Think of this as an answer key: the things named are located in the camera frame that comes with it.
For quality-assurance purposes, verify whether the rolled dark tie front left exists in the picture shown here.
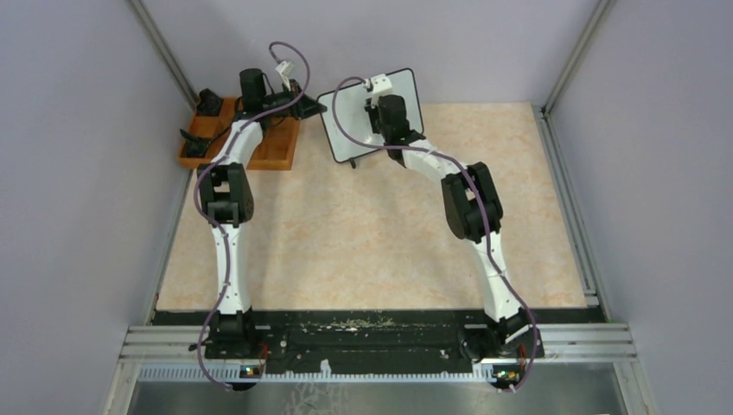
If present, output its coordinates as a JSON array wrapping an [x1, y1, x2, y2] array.
[[179, 129, 211, 158]]

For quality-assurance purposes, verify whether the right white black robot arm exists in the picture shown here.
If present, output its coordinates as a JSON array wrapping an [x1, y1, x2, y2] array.
[[365, 94, 539, 356]]

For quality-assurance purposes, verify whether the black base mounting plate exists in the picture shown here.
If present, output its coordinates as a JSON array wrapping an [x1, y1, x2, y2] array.
[[153, 309, 605, 376]]

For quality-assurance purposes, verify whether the white slotted cable duct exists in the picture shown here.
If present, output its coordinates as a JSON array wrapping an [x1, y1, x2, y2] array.
[[138, 363, 496, 383]]

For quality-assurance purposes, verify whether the white whiteboard with black frame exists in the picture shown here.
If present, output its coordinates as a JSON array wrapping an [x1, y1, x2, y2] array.
[[316, 67, 424, 163]]

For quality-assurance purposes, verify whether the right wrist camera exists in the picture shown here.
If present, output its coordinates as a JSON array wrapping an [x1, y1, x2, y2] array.
[[364, 73, 393, 108]]

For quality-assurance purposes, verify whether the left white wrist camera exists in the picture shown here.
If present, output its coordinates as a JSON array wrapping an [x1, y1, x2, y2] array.
[[276, 60, 295, 79]]

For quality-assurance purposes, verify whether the aluminium frame rail front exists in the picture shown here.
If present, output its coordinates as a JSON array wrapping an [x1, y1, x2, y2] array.
[[119, 323, 638, 363]]

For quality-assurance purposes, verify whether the orange wooden compartment tray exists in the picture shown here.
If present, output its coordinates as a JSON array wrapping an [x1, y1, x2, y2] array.
[[176, 97, 300, 170]]

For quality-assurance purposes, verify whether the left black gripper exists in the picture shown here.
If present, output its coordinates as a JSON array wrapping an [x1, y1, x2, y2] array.
[[263, 80, 327, 121]]

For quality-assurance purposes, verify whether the rolled dark tie back left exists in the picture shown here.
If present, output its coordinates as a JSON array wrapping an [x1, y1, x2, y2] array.
[[196, 88, 224, 117]]

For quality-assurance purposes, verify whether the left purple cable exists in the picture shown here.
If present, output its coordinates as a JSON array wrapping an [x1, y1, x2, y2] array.
[[188, 41, 312, 392]]

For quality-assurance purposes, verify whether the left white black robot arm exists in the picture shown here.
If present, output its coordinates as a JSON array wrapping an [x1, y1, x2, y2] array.
[[194, 68, 325, 358]]

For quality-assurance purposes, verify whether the purple cable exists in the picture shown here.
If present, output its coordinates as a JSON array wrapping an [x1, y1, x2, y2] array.
[[188, 41, 312, 392], [330, 76, 543, 393]]

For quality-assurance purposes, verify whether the rolled dark tie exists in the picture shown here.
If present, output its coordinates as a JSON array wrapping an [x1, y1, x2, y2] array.
[[196, 88, 224, 117], [179, 129, 211, 158]]

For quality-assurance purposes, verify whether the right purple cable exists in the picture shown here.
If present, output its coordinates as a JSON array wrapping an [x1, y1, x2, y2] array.
[[330, 76, 543, 393]]

